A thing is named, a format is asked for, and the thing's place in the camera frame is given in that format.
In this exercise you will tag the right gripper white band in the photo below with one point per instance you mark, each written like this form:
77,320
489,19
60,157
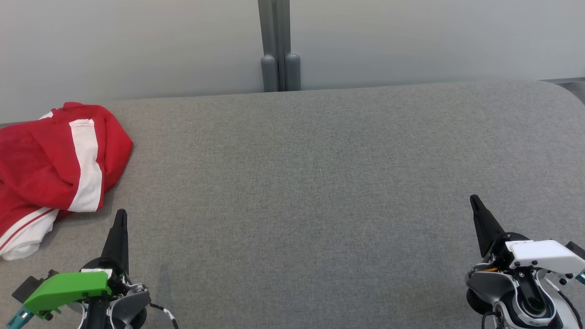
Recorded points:
544,256

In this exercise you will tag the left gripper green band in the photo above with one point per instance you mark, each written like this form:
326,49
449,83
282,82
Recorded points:
64,288

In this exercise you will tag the red shorts with white stripe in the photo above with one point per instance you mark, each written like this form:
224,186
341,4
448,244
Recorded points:
41,155

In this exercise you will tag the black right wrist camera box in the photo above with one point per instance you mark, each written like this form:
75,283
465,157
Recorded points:
577,250

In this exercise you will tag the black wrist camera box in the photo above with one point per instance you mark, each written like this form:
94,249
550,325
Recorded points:
577,250
27,288

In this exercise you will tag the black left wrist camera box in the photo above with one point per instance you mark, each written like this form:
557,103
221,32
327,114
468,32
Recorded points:
27,288

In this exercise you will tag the grey partition base rail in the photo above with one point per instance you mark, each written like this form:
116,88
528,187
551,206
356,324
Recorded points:
566,80

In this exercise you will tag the grey double partition post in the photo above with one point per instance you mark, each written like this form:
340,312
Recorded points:
276,45

